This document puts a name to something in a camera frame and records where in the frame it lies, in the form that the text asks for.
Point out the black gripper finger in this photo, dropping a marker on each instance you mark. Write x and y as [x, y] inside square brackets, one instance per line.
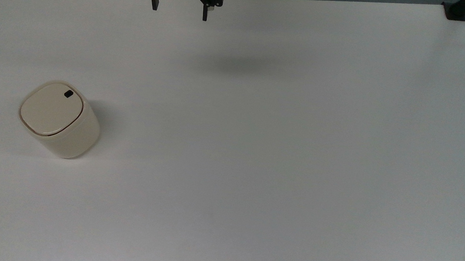
[205, 12]
[155, 1]

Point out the cream trash bin lid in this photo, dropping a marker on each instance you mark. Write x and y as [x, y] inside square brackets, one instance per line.
[50, 109]

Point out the cream trash bin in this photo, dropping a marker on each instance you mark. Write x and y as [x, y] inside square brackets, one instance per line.
[70, 136]

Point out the black bin push button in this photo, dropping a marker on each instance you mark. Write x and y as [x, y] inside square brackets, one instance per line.
[68, 93]

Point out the black table clamp mount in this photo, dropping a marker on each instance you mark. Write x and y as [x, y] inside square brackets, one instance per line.
[457, 11]

